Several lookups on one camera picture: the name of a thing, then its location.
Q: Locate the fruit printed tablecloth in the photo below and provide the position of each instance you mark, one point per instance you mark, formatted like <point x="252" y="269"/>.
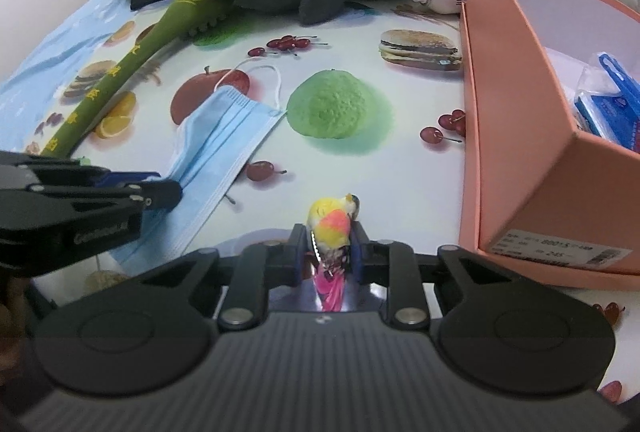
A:
<point x="350" y="62"/>

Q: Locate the green plush stick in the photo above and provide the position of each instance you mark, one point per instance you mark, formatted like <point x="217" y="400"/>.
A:
<point x="125" y="67"/>

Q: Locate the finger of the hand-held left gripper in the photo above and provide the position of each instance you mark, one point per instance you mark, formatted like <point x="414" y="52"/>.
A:
<point x="160" y="194"/>
<point x="125" y="178"/>

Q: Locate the light blue bedsheet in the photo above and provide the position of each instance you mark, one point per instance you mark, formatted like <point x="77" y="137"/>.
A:
<point x="45" y="62"/>

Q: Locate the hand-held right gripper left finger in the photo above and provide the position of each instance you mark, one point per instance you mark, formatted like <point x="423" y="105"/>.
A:
<point x="301" y="257"/>

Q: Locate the blue face mask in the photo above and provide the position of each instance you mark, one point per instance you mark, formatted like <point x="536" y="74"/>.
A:
<point x="220" y="132"/>

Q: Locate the pink cardboard box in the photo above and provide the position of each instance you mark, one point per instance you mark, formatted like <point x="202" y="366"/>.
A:
<point x="520" y="162"/>

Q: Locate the colourful feather bird toy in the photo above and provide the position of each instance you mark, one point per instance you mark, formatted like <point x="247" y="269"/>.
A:
<point x="327" y="227"/>

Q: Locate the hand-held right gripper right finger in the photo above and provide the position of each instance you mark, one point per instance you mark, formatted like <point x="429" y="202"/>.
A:
<point x="360" y="257"/>

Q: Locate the blue plastic packet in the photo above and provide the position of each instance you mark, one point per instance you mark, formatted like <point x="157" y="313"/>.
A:
<point x="610" y="112"/>

